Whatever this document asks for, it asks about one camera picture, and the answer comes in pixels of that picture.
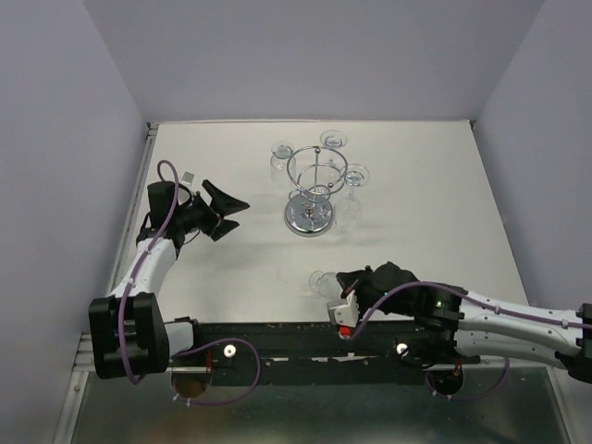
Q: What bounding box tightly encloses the chrome wine glass rack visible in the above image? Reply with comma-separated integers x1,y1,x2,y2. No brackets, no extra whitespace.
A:
283,145,349,238

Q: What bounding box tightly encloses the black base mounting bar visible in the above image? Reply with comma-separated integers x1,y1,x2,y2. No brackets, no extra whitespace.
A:
171,321,480,387

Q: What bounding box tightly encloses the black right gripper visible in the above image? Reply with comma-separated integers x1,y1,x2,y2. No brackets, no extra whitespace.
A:
337,264,413,316

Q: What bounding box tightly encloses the clear wine glass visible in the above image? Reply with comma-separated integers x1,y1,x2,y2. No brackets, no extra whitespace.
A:
309,270,342,301
334,164,370,232
269,141,296,189
319,129,348,166

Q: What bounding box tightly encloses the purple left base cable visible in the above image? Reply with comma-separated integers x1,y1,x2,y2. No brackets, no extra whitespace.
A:
171,338,263,408

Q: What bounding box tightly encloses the clear wine glass far right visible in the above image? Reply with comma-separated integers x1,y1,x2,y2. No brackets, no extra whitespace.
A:
319,129,348,166

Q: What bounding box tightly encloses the clear wine glass far left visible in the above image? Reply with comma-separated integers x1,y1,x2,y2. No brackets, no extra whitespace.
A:
269,141,296,189

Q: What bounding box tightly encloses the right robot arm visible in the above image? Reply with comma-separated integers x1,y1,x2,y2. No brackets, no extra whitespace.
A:
330,262,591,383

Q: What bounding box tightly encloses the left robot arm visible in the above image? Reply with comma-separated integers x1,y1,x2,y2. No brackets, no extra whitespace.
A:
89,180,250,380

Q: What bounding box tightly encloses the clear wine glass front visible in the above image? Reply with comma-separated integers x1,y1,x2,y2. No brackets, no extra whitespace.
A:
309,270,342,301

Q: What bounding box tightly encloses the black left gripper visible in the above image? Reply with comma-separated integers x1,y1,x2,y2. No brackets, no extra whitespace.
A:
175,179,249,241

